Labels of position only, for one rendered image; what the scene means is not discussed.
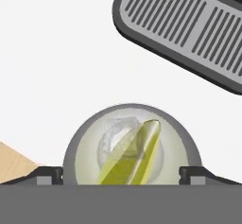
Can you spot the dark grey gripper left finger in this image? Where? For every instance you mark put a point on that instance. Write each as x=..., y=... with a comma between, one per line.
x=47, y=174

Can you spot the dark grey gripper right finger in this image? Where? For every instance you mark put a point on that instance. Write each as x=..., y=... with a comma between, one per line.
x=195, y=174

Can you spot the clear ice cube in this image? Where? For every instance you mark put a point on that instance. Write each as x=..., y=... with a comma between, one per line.
x=116, y=130

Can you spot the light wooden board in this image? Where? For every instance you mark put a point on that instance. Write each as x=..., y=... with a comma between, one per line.
x=14, y=164

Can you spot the grey slotted appliance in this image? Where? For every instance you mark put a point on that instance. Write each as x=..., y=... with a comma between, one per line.
x=182, y=23

